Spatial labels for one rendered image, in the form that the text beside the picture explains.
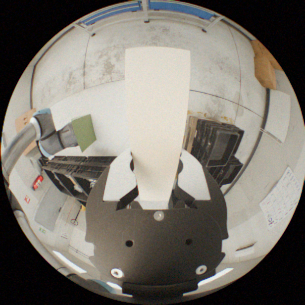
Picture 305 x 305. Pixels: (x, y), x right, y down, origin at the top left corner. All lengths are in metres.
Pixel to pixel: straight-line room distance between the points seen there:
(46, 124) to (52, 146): 0.12
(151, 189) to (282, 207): 2.72
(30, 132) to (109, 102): 0.44
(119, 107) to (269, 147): 2.76
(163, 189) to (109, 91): 0.53
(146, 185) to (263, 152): 2.70
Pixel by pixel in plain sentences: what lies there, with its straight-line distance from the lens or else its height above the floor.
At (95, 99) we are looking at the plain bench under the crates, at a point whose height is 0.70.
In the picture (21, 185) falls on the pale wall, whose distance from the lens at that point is 3.59.
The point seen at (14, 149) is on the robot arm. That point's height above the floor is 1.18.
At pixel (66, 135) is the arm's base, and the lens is 0.55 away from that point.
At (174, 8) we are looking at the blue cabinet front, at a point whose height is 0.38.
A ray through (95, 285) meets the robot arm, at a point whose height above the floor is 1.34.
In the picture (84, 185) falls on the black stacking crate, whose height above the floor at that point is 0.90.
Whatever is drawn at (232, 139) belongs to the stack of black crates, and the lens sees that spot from 1.08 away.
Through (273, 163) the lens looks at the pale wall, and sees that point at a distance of 2.65.
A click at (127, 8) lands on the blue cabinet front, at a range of 1.57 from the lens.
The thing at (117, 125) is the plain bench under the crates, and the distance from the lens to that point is 0.56.
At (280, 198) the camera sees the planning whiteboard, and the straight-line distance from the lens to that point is 2.69.
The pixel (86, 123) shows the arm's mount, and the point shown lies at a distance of 0.60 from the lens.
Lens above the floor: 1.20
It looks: 57 degrees down
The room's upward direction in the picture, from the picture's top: 180 degrees counter-clockwise
